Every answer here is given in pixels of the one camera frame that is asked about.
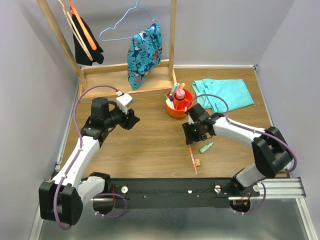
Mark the black hanging garment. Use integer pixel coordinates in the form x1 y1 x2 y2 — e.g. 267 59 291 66
71 14 105 67

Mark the green grey highlighter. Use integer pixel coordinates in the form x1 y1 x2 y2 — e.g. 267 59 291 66
170 83 177 96

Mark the orange pen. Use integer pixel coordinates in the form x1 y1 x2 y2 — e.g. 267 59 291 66
188 145 198 175

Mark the teal folded t-shirt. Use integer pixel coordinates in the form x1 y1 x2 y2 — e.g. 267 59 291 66
192 78 254 113

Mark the light blue wire hanger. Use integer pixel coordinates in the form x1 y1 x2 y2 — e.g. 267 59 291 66
99 0 157 42

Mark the white marker green cap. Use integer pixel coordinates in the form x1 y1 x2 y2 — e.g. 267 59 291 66
163 94 170 104

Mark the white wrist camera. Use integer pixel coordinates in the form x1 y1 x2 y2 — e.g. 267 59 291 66
186 110 197 125
115 93 134 114

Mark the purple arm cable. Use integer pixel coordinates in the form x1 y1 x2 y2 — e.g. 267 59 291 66
53 84 128 230
184 94 298 217

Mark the blue patterned hanging shirt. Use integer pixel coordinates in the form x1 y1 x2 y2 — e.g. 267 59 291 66
127 22 163 91

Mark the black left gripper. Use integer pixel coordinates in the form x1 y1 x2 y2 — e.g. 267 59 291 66
104 103 141 130

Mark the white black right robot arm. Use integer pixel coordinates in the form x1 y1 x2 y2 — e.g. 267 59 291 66
182 103 294 196

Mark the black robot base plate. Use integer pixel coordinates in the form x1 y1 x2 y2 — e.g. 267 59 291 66
93 177 260 214

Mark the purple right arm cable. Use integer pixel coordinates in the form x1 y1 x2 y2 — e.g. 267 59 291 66
184 94 298 217

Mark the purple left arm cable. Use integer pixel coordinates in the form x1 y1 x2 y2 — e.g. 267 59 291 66
53 84 128 230

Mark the small tan eraser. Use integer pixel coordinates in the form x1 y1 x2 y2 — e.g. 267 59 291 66
195 159 201 167

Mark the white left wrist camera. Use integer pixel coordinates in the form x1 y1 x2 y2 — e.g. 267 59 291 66
115 93 134 114

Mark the light wooden hanger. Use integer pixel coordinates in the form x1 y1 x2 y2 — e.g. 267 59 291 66
59 0 93 61

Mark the orange round divided organizer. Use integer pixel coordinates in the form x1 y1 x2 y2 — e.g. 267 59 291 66
164 89 194 119

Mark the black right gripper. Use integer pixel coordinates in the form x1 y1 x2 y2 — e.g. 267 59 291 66
181 120 207 145

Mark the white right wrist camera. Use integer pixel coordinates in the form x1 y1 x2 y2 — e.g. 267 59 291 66
186 110 197 125

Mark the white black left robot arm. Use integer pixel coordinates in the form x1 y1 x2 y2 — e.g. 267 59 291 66
38 93 140 230

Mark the wooden clothes rack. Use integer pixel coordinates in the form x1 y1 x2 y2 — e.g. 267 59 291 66
37 0 177 98

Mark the orange plastic hanger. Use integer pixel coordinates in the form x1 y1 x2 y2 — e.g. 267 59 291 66
69 0 97 50

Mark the small green bottle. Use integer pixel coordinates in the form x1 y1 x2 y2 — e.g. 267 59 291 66
199 142 214 154

